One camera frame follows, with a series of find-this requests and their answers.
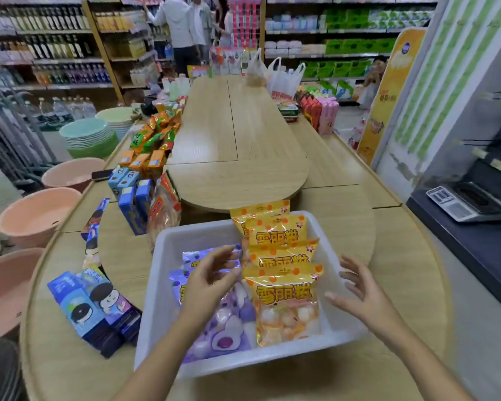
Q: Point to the person's left hand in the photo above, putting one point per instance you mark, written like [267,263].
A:
[206,288]

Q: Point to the person's right hand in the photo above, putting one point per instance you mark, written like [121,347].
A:
[367,300]

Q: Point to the white plastic bin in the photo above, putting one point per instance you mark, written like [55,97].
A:
[165,265]

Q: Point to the dark grey hook shelf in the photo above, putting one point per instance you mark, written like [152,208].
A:
[484,254]

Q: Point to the person's right forearm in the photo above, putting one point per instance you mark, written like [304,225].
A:
[417,363]

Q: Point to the person's left forearm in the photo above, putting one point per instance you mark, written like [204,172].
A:
[163,363]

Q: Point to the pink toothbrush display rack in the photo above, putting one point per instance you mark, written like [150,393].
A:
[244,20]

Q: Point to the clear bag with red label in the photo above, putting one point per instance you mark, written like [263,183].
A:
[163,217]

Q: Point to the blue cartoon face box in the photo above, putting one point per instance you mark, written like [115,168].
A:
[108,298]

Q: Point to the dark blue carton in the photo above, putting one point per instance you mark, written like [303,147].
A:
[131,212]
[144,200]

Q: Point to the tall cartoon figure box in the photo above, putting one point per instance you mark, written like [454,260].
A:
[94,229]

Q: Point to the blue cookie picture box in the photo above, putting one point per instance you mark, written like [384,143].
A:
[75,304]

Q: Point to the light blue carton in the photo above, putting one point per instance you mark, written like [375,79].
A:
[117,179]
[129,179]

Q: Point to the orange carton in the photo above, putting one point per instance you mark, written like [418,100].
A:
[140,163]
[126,158]
[156,162]

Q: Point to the grey weighing scale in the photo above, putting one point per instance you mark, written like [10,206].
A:
[467,202]

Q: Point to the black phone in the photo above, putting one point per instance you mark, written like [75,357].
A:
[102,175]

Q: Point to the pile of green orange packets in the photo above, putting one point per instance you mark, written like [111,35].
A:
[158,129]

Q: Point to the row of pink packets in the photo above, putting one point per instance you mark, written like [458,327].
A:
[327,116]

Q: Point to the stack of pale green bowls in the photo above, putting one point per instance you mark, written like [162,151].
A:
[117,116]

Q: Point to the stack of green plates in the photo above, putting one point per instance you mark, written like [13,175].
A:
[87,135]

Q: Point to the green-lid food box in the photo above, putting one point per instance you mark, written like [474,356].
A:
[287,109]

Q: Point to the row of red packets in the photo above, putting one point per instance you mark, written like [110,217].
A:
[311,112]

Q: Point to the cluster of white bottles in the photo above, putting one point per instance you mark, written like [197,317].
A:
[183,85]

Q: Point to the yellow standing banner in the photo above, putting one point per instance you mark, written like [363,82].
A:
[390,91]

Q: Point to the white plastic bag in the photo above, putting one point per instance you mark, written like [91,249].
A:
[286,83]

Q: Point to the translucent plastic bag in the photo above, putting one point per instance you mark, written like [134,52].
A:
[256,73]

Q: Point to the cluster of white printed pouches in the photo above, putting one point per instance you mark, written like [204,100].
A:
[229,62]

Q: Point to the row of water bottles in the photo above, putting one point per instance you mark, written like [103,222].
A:
[60,110]

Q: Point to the grey metal folding racks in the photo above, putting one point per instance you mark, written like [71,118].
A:
[8,129]

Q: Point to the store rack of green packs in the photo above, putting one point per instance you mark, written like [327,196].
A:
[350,45]

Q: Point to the wooden rack of yellow bottles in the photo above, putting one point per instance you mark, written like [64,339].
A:
[125,45]

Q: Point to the store rack of dark bottles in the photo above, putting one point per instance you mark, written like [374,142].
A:
[46,20]

